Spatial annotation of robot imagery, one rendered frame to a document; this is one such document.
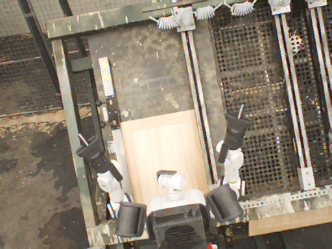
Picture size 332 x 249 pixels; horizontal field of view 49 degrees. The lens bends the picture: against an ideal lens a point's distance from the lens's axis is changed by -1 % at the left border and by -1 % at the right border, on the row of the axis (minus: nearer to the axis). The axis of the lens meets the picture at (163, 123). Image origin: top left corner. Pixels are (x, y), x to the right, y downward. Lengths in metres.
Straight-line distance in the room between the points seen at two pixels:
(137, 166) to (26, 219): 1.81
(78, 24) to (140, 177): 0.93
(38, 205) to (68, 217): 0.38
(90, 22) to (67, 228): 1.98
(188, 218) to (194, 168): 0.67
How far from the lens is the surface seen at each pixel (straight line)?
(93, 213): 2.22
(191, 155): 2.15
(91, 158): 1.69
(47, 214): 3.67
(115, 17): 2.14
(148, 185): 2.17
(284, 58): 2.19
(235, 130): 1.67
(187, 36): 2.13
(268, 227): 2.81
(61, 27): 2.19
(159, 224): 1.52
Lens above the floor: 2.66
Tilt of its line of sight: 40 degrees down
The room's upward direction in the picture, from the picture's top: 11 degrees counter-clockwise
